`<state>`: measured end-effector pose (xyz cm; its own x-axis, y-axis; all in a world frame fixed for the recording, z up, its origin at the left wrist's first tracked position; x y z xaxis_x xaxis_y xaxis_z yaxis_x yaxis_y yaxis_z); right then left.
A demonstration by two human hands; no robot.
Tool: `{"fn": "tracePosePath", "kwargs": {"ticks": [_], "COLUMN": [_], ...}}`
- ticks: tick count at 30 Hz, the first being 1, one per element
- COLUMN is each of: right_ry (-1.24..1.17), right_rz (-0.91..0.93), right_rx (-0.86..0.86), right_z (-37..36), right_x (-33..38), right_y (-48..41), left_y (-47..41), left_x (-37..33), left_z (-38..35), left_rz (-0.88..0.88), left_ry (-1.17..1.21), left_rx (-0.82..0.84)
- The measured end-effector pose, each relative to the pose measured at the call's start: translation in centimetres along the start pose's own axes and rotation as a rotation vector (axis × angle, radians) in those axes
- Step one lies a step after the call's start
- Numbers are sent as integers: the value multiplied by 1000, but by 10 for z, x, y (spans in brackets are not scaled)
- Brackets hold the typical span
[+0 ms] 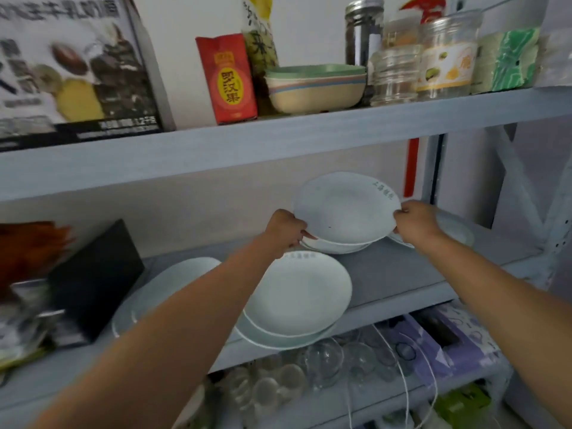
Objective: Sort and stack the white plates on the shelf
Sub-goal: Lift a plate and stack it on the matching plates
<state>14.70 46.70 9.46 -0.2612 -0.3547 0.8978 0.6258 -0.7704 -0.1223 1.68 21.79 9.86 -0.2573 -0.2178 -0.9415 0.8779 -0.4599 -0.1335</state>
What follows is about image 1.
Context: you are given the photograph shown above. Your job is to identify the red spray bottle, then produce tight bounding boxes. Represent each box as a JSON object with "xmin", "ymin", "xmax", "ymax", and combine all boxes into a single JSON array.
[{"xmin": 399, "ymin": 0, "xmax": 447, "ymax": 24}]

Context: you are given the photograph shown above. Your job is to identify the red wall strip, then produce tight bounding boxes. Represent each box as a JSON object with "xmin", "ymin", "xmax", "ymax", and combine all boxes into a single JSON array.
[{"xmin": 403, "ymin": 137, "xmax": 421, "ymax": 198}]

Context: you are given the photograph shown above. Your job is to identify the grey metal shelf unit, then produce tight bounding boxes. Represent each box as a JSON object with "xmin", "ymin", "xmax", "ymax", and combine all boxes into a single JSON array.
[{"xmin": 0, "ymin": 87, "xmax": 572, "ymax": 429}]

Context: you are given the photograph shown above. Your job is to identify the white cable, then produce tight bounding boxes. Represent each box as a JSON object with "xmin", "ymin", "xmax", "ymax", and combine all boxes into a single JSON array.
[{"xmin": 344, "ymin": 324, "xmax": 441, "ymax": 429}]

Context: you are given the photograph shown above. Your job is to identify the white round plate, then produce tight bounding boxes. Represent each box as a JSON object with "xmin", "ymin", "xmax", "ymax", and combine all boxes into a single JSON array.
[
  {"xmin": 131, "ymin": 257, "xmax": 223, "ymax": 324},
  {"xmin": 388, "ymin": 211, "xmax": 475, "ymax": 250},
  {"xmin": 293, "ymin": 171, "xmax": 403, "ymax": 246},
  {"xmin": 234, "ymin": 313, "xmax": 340, "ymax": 352},
  {"xmin": 111, "ymin": 295, "xmax": 139, "ymax": 339},
  {"xmin": 243, "ymin": 251, "xmax": 354, "ymax": 338}
]

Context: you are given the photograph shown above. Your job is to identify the green bowl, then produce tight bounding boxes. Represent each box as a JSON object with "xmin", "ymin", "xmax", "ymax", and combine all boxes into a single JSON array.
[{"xmin": 265, "ymin": 63, "xmax": 367, "ymax": 80}]

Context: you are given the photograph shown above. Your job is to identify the beige bowl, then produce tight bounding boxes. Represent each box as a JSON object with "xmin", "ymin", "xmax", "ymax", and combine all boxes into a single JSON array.
[{"xmin": 267, "ymin": 83, "xmax": 367, "ymax": 115}]

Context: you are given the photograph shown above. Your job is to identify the green and white packet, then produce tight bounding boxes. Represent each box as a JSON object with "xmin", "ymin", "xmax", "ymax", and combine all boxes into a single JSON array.
[{"xmin": 471, "ymin": 27, "xmax": 541, "ymax": 94}]

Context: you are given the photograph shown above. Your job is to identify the clear plastic jar with label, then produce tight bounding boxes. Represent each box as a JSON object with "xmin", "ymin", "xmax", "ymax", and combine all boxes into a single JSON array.
[{"xmin": 416, "ymin": 10, "xmax": 484, "ymax": 101}]

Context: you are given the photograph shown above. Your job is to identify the yellow and green snack packet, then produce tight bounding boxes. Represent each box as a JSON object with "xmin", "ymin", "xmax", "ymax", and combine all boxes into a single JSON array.
[{"xmin": 241, "ymin": 0, "xmax": 280, "ymax": 116}]

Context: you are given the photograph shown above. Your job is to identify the black box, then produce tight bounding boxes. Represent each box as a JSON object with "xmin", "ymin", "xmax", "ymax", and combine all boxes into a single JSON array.
[{"xmin": 47, "ymin": 219, "xmax": 146, "ymax": 346}]

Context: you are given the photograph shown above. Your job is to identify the white bowl with red mark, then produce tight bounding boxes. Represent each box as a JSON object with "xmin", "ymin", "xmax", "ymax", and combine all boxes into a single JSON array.
[{"xmin": 299, "ymin": 234, "xmax": 374, "ymax": 255}]

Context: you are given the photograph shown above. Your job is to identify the red and yellow box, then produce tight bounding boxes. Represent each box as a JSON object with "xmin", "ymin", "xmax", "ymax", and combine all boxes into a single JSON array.
[{"xmin": 195, "ymin": 34, "xmax": 258, "ymax": 126}]

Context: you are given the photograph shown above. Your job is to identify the large printed food box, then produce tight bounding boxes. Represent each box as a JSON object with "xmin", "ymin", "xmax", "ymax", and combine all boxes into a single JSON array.
[{"xmin": 0, "ymin": 0, "xmax": 177, "ymax": 152}]

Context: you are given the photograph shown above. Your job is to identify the person's right hand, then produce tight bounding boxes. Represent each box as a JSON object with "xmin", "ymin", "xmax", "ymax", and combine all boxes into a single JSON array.
[{"xmin": 392, "ymin": 200, "xmax": 443, "ymax": 247}]

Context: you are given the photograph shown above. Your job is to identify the group of clear glass cups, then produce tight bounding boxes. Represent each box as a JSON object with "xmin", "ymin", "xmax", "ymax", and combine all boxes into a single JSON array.
[{"xmin": 214, "ymin": 326, "xmax": 403, "ymax": 429}]

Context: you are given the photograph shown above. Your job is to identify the person's left forearm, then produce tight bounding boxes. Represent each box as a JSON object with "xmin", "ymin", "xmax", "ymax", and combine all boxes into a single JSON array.
[{"xmin": 27, "ymin": 232, "xmax": 287, "ymax": 429}]

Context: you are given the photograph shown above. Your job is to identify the person's right forearm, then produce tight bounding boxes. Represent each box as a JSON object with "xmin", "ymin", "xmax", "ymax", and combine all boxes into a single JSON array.
[{"xmin": 413, "ymin": 230, "xmax": 572, "ymax": 429}]

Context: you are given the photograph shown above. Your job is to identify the silver foil packets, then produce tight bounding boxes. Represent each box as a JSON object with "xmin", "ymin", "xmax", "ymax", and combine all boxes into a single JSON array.
[{"xmin": 0, "ymin": 279, "xmax": 65, "ymax": 373}]

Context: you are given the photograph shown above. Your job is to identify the translucent plastic bag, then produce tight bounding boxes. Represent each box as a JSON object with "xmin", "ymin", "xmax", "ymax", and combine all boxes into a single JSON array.
[{"xmin": 534, "ymin": 33, "xmax": 572, "ymax": 89}]

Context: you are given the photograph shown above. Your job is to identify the person's left hand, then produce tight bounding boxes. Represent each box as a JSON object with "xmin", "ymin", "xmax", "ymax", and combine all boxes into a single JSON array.
[{"xmin": 263, "ymin": 209, "xmax": 310, "ymax": 259}]

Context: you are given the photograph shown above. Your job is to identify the dark jar with metal lid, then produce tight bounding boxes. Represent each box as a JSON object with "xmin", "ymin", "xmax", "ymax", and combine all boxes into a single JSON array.
[{"xmin": 344, "ymin": 0, "xmax": 385, "ymax": 67}]

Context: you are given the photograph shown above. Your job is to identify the small clear glass jar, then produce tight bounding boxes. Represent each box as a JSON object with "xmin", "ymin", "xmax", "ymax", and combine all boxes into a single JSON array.
[{"xmin": 369, "ymin": 44, "xmax": 423, "ymax": 107}]

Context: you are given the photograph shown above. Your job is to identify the purple tissue pack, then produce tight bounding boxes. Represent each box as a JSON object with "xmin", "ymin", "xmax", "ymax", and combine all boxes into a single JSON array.
[{"xmin": 389, "ymin": 299, "xmax": 503, "ymax": 380}]

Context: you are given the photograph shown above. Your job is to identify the orange red bag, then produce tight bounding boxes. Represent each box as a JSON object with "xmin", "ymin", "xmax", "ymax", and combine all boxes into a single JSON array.
[{"xmin": 0, "ymin": 221, "xmax": 74, "ymax": 300}]

